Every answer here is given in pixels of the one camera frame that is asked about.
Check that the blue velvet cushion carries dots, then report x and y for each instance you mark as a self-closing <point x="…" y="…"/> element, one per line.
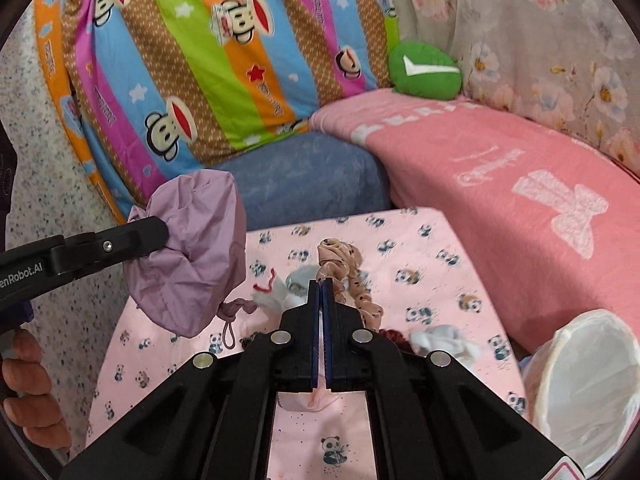
<point x="308" y="177"/>

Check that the colourful monkey print quilt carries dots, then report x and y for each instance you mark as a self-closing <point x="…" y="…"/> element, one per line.
<point x="151" y="89"/>

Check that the dark red scrunchie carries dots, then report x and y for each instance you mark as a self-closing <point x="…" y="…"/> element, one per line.
<point x="394" y="335"/>

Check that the grey light sock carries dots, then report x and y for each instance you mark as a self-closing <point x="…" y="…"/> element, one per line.
<point x="446" y="338"/>

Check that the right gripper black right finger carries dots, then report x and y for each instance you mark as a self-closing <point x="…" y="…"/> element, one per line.
<point x="357" y="359"/>

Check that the floral grey blanket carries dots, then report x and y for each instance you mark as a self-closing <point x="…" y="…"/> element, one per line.
<point x="570" y="65"/>

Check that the left human hand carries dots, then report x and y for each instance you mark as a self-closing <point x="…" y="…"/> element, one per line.
<point x="35" y="411"/>

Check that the speckled white bedsheet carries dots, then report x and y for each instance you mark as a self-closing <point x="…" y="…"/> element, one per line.
<point x="53" y="196"/>

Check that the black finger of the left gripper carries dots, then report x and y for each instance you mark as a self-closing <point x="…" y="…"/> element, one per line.
<point x="91" y="252"/>

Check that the purple drawstring pouch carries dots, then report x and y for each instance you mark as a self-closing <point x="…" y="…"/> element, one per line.
<point x="185" y="284"/>

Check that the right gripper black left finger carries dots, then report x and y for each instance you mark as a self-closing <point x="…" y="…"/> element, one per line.
<point x="285" y="360"/>

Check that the pink towel blanket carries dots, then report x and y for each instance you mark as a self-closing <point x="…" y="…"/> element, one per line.
<point x="550" y="224"/>

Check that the green plush pillow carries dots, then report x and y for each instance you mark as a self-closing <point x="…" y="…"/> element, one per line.
<point x="424" y="71"/>

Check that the white sock red trim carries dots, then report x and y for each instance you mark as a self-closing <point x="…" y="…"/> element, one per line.
<point x="281" y="295"/>

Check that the peach polka dot scrunchie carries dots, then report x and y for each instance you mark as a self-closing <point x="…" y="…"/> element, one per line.
<point x="340" y="262"/>

